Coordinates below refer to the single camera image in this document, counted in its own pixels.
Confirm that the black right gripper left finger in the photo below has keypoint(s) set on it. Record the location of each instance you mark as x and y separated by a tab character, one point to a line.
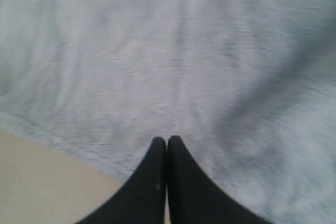
142	198

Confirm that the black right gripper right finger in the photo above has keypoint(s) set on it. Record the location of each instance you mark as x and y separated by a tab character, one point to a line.
194	198

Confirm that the light blue terry towel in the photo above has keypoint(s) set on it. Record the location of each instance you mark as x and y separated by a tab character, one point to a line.
248	84

